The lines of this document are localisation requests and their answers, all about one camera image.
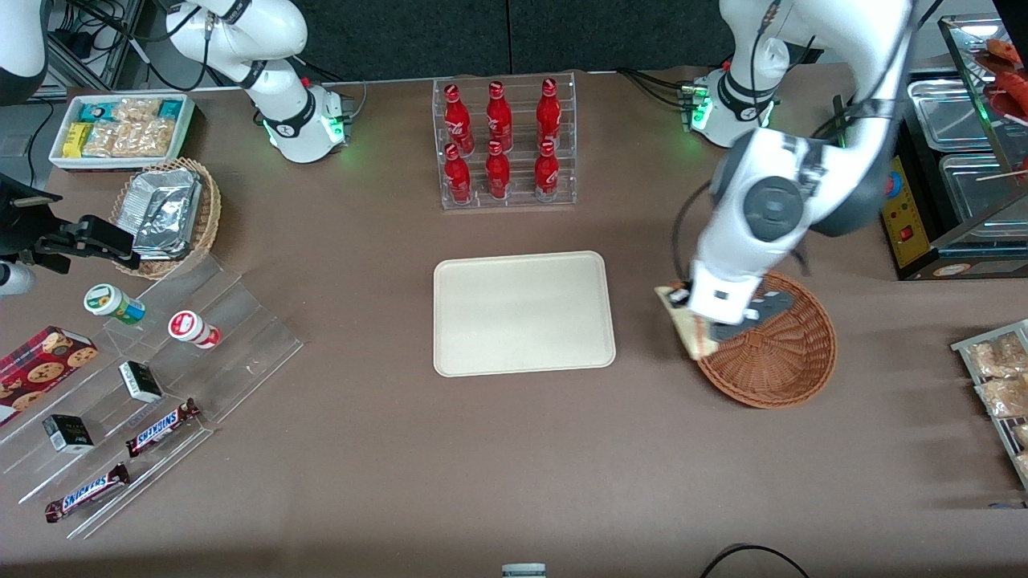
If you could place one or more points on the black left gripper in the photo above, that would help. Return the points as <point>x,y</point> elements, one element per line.
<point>677,303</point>

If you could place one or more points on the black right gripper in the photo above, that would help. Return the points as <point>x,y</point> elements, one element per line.
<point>22,227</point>

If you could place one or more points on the triangle sandwich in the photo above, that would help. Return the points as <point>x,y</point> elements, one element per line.
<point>681,319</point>

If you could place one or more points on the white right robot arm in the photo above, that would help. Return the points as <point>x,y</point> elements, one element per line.
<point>273,88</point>

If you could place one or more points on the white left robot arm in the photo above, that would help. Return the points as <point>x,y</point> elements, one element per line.
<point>747,233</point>

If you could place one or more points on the brown wicker basket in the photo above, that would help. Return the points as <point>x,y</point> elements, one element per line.
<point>779,361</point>

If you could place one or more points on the light wicker basket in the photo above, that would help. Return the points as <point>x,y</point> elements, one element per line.
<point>207,217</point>

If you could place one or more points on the cream plastic tray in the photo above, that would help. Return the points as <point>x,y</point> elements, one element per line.
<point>522,313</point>

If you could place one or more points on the green label yogurt cup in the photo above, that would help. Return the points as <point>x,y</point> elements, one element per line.
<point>112,303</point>

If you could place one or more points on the silver foil bag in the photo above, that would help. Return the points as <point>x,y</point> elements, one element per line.
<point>161,245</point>
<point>165,201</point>

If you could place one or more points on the white plastic snack bin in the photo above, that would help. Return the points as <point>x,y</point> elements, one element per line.
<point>60,156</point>

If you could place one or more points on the clear bag of crackers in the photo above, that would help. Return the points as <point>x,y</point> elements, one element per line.
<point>1020,435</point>
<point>1022,467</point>
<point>103,140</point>
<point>996,357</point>
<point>148,136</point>
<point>136,111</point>
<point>1004,397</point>

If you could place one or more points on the yellow snack packet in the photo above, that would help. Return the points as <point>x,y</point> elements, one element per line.
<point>76,140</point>

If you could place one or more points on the teal snack packet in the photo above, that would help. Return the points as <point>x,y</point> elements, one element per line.
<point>170,108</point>
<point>96,111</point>

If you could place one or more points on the red label yogurt cup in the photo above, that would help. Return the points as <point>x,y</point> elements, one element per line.
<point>191,327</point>

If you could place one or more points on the red tartan cookie box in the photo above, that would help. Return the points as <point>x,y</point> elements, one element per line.
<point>40,369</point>

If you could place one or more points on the small black box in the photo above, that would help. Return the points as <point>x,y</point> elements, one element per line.
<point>68,433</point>
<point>140,381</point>

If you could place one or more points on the red cola bottle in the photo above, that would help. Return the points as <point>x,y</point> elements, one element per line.
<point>499,120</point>
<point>498,175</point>
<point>458,120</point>
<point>458,181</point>
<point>548,116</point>
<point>546,175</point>

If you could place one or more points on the clear acrylic bottle rack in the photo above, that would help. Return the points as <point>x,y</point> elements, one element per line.
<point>522,193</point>

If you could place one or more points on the clear acrylic stepped shelf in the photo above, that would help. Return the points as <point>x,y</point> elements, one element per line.
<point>241,353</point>

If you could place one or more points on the Snickers bar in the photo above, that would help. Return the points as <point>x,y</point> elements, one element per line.
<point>161,428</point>
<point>87,493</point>

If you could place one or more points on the black food warmer cabinet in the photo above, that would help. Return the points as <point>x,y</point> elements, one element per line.
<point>907,217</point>

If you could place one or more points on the grey metal snack rack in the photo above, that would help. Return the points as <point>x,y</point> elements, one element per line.
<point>989,334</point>

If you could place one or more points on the steel food pan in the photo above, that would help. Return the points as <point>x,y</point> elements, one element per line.
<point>948,116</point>
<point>976,197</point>

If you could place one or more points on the grey device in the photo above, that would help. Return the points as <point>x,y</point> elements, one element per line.
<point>524,571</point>

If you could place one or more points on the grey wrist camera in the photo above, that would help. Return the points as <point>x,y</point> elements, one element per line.
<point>771,305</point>

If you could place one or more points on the aluminium frame strut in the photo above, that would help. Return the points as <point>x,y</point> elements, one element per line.
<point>120,36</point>

